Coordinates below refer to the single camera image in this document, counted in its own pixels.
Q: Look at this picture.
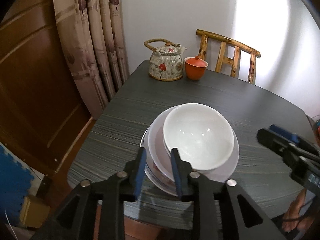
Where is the small blue-rimmed floral plate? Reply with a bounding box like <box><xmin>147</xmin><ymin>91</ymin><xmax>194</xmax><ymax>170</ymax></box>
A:
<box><xmin>147</xmin><ymin>105</ymin><xmax>240</xmax><ymax>183</ymax></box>

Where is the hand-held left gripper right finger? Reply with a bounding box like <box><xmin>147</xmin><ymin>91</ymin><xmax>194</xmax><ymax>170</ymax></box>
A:
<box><xmin>171</xmin><ymin>148</ymin><xmax>285</xmax><ymax>240</ymax></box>

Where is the blue foam mat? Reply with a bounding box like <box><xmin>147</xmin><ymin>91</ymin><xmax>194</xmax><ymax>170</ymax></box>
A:
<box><xmin>0</xmin><ymin>142</ymin><xmax>35</xmax><ymax>230</ymax></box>

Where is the floral ceramic teapot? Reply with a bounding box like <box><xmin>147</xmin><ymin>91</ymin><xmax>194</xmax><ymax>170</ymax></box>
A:
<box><xmin>144</xmin><ymin>38</ymin><xmax>187</xmax><ymax>82</ymax></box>

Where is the person's foot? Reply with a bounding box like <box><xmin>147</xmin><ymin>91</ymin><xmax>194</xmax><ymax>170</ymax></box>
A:
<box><xmin>282</xmin><ymin>187</ymin><xmax>310</xmax><ymax>233</ymax></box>

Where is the large white peony plate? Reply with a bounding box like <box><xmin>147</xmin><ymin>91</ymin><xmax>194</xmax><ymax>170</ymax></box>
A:
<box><xmin>139</xmin><ymin>127</ymin><xmax>238</xmax><ymax>196</ymax></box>

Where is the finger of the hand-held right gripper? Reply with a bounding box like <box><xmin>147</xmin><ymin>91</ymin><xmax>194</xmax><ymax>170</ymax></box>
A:
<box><xmin>257</xmin><ymin>128</ymin><xmax>308</xmax><ymax>170</ymax></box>
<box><xmin>269</xmin><ymin>124</ymin><xmax>320</xmax><ymax>155</ymax></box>

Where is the beige patterned curtain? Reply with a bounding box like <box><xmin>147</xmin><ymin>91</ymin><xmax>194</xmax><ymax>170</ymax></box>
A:
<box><xmin>53</xmin><ymin>0</ymin><xmax>130</xmax><ymax>119</ymax></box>

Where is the wooden chair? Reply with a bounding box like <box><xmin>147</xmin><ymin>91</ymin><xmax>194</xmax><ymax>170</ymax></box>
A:
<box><xmin>196</xmin><ymin>29</ymin><xmax>261</xmax><ymax>85</ymax></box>

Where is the yellow box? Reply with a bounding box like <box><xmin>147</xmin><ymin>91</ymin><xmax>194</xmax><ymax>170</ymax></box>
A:
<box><xmin>19</xmin><ymin>195</ymin><xmax>50</xmax><ymax>228</ymax></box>

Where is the large pale blue bowl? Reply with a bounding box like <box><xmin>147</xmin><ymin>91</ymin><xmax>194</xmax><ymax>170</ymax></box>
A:
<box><xmin>163</xmin><ymin>103</ymin><xmax>236</xmax><ymax>173</ymax></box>

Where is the brown wooden door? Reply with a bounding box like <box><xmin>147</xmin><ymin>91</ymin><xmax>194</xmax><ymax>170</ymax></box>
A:
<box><xmin>0</xmin><ymin>0</ymin><xmax>97</xmax><ymax>180</ymax></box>

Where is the orange lidded cup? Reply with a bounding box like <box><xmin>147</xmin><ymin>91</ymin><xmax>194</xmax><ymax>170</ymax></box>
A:
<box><xmin>184</xmin><ymin>56</ymin><xmax>208</xmax><ymax>81</ymax></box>

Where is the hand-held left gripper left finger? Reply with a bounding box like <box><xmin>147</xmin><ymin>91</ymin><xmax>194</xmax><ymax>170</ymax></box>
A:
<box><xmin>31</xmin><ymin>147</ymin><xmax>147</xmax><ymax>240</ymax></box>

